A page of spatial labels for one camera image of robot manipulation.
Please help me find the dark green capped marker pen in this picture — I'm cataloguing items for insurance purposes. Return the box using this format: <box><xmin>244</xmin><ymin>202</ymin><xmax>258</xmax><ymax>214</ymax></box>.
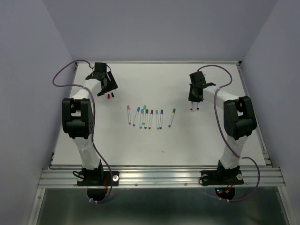
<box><xmin>144</xmin><ymin>109</ymin><xmax>149</xmax><ymax>129</ymax></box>

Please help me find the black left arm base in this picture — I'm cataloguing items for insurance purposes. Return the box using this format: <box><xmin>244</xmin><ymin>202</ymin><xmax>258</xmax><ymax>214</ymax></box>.
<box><xmin>72</xmin><ymin>165</ymin><xmax>120</xmax><ymax>204</ymax></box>

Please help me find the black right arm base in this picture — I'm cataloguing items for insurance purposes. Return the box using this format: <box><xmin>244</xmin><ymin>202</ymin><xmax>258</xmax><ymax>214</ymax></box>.
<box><xmin>198</xmin><ymin>170</ymin><xmax>244</xmax><ymax>201</ymax></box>

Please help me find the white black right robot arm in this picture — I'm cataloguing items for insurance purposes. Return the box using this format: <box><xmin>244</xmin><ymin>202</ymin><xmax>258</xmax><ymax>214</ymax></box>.
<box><xmin>188</xmin><ymin>72</ymin><xmax>257</xmax><ymax>183</ymax></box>

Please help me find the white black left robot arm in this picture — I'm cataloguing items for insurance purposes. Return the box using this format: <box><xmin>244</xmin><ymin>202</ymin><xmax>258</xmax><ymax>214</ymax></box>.
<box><xmin>62</xmin><ymin>62</ymin><xmax>118</xmax><ymax>185</ymax></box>

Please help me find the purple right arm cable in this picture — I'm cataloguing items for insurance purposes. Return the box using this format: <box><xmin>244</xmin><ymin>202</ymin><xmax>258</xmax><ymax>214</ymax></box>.
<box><xmin>196</xmin><ymin>64</ymin><xmax>260</xmax><ymax>203</ymax></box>

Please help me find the light green capped marker pen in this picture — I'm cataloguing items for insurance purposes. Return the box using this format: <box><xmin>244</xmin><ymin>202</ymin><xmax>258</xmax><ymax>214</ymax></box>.
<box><xmin>142</xmin><ymin>105</ymin><xmax>146</xmax><ymax>125</ymax></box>

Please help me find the brown capped marker pen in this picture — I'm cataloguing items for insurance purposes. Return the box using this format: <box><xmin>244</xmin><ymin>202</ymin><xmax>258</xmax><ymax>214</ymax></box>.
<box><xmin>148</xmin><ymin>109</ymin><xmax>154</xmax><ymax>129</ymax></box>

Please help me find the pink capped marker pen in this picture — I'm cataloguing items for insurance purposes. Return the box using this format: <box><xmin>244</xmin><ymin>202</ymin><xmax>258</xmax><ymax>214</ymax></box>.
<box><xmin>127</xmin><ymin>105</ymin><xmax>132</xmax><ymax>125</ymax></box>

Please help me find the grey capped marker pen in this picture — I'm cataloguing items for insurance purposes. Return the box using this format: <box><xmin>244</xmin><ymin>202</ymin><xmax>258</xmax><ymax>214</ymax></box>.
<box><xmin>139</xmin><ymin>109</ymin><xmax>144</xmax><ymax>129</ymax></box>

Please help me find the aluminium rail frame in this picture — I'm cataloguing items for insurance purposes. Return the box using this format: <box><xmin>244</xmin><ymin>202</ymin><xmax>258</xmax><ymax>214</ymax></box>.
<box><xmin>29</xmin><ymin>61</ymin><xmax>298</xmax><ymax>225</ymax></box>

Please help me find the purple capped marker pen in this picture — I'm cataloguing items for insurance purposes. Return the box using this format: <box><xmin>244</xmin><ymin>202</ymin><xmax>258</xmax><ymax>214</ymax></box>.
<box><xmin>159</xmin><ymin>109</ymin><xmax>163</xmax><ymax>129</ymax></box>

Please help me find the light blue capped marker pen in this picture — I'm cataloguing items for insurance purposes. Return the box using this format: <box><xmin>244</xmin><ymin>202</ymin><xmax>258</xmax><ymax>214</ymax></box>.
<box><xmin>155</xmin><ymin>109</ymin><xmax>159</xmax><ymax>130</ymax></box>

